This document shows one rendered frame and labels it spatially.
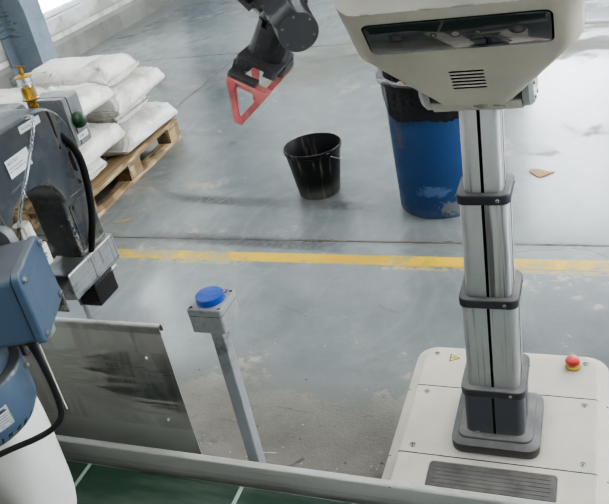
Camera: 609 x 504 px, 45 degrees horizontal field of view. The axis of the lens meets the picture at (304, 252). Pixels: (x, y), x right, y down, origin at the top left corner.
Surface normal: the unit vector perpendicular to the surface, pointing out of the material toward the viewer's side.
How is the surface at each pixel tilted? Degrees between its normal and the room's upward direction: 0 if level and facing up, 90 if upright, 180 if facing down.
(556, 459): 0
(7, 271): 1
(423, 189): 93
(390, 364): 0
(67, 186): 90
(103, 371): 90
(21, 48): 90
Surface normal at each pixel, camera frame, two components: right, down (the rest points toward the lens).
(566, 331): -0.18, -0.85
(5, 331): 0.09, 0.49
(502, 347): -0.32, 0.53
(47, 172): 0.93, 0.02
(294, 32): 0.23, 0.64
